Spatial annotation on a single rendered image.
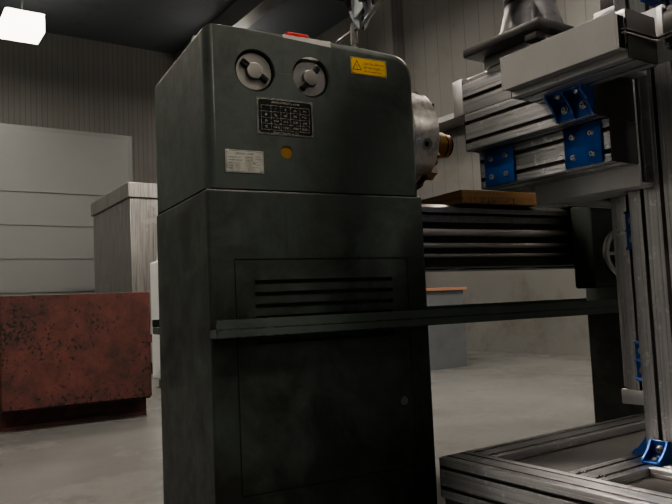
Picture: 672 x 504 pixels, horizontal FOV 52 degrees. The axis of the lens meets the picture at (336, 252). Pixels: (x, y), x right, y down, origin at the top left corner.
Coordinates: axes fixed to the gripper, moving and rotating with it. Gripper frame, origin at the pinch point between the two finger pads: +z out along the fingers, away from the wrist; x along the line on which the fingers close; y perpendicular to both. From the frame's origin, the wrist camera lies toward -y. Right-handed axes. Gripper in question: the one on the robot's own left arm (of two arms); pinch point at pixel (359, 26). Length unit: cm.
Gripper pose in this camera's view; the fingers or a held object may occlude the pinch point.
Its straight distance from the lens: 208.5
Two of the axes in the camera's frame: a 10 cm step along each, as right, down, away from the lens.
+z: 0.5, 10.0, -0.8
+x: 8.7, 0.0, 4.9
